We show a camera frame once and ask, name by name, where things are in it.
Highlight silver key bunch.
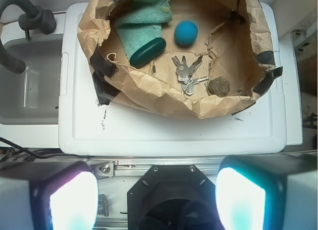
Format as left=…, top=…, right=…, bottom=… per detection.
left=171, top=55, right=209, bottom=95

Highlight aluminium extrusion rail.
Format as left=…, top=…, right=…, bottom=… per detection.
left=56, top=156, right=224, bottom=177

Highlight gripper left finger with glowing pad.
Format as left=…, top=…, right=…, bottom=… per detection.
left=0, top=161, right=98, bottom=230

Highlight blue ball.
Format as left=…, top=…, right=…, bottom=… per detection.
left=174, top=20, right=198, bottom=46

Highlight white plastic bin lid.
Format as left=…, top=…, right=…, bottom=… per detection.
left=58, top=3, right=287, bottom=157

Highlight teal blue cloth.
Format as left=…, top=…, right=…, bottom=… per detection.
left=114, top=0, right=172, bottom=59

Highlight black cables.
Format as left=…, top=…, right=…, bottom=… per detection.
left=0, top=137, right=90, bottom=162

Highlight grey sink basin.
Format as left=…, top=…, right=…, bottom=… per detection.
left=0, top=34, right=63, bottom=125

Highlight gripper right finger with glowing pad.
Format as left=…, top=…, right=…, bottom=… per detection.
left=215, top=154, right=318, bottom=230

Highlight crumpled brown paper bag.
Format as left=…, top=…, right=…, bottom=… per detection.
left=78, top=0, right=283, bottom=119

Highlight brown rock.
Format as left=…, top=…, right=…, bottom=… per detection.
left=207, top=77, right=230, bottom=97

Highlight dark green oval case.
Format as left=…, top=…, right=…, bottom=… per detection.
left=129, top=37, right=166, bottom=68

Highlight black octagonal mount plate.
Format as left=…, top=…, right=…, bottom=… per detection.
left=127, top=165, right=224, bottom=230

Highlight black faucet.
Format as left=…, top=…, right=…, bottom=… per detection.
left=0, top=0, right=56, bottom=74

